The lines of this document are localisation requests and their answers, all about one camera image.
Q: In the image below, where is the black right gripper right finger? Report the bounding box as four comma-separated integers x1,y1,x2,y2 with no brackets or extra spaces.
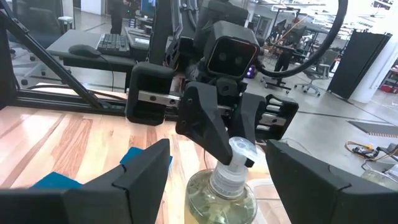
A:
266,139,398,224

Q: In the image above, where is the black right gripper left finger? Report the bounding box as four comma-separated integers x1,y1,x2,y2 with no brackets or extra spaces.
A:
0,138,172,224

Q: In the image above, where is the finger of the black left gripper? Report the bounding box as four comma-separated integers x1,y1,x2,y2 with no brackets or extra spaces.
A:
175,81,234,166
231,91,267,169

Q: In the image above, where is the blue sponge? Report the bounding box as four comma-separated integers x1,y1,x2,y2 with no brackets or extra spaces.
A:
119,146,174,166
30,171,84,190

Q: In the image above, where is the black office chair base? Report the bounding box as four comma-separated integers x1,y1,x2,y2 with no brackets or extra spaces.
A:
260,76,292,94

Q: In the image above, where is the black keyboard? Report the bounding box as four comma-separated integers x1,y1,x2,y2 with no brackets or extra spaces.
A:
96,32,131,57

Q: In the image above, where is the clear plastic soap bin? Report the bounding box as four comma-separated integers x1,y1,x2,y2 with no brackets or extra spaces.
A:
247,177,292,224

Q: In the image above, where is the person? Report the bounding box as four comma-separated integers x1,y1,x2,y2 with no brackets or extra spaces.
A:
273,46,295,73
108,0,126,35

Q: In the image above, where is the black computer mouse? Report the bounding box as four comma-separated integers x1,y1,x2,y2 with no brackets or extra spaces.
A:
68,44,102,58

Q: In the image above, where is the grey computer desk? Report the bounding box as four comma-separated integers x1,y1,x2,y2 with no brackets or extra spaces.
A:
45,29,150,73

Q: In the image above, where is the grey office chair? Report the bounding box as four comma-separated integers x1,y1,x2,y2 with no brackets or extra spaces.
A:
294,49,340,97

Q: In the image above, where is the dark floor mat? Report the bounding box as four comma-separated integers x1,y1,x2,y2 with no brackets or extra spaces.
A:
348,119,398,138

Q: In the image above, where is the black partition panel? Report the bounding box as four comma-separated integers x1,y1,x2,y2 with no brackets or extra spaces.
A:
326,29,393,100

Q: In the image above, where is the dark office chair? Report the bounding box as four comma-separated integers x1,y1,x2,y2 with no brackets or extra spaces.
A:
7,0,75,86

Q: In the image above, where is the white building column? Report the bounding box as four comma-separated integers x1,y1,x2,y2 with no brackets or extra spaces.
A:
357,18,398,105

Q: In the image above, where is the yellow black cable bundle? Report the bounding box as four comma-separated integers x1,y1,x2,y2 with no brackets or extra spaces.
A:
344,140,398,162

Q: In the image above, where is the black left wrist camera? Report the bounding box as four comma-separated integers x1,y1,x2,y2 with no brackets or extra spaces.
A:
203,20,261,81

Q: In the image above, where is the black aluminium table frame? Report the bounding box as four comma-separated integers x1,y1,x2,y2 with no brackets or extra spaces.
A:
0,0,187,122

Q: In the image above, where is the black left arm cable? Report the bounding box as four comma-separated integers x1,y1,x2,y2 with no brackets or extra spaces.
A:
257,0,349,78

